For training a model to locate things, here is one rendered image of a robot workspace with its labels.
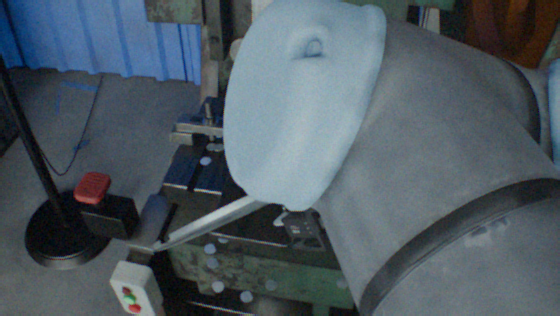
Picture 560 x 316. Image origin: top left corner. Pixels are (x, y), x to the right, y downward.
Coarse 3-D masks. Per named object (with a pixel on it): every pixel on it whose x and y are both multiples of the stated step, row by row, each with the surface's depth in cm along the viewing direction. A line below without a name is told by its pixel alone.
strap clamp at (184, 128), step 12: (204, 108) 99; (180, 120) 102; (192, 120) 102; (204, 120) 101; (216, 120) 101; (180, 132) 102; (192, 132) 102; (204, 132) 101; (216, 132) 101; (192, 144) 103
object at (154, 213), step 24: (216, 72) 121; (216, 96) 124; (144, 216) 97; (168, 216) 98; (144, 240) 93; (144, 264) 91; (168, 264) 106; (168, 288) 105; (168, 312) 106; (192, 312) 126
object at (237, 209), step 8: (240, 200) 47; (248, 200) 47; (256, 200) 47; (224, 208) 47; (232, 208) 47; (240, 208) 48; (248, 208) 67; (256, 208) 70; (208, 216) 47; (216, 216) 47; (224, 216) 49; (232, 216) 65; (240, 216) 72; (192, 224) 48; (200, 224) 47; (208, 224) 50; (216, 224) 62; (176, 232) 49; (184, 232) 48; (192, 232) 51; (200, 232) 61; (184, 240) 63; (152, 248) 55; (160, 248) 55
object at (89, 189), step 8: (88, 176) 89; (96, 176) 89; (104, 176) 89; (80, 184) 88; (88, 184) 88; (96, 184) 87; (104, 184) 88; (80, 192) 86; (88, 192) 86; (96, 192) 86; (104, 192) 87; (80, 200) 86; (88, 200) 85; (96, 200) 85
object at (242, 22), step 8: (232, 0) 72; (240, 0) 71; (248, 0) 71; (256, 0) 71; (264, 0) 70; (272, 0) 70; (232, 8) 73; (240, 8) 72; (248, 8) 72; (256, 8) 72; (232, 16) 74; (240, 16) 73; (248, 16) 73; (256, 16) 73; (232, 24) 75; (240, 24) 74; (248, 24) 74; (232, 32) 76; (240, 32) 75; (232, 40) 77; (240, 40) 75; (232, 48) 76; (232, 56) 77
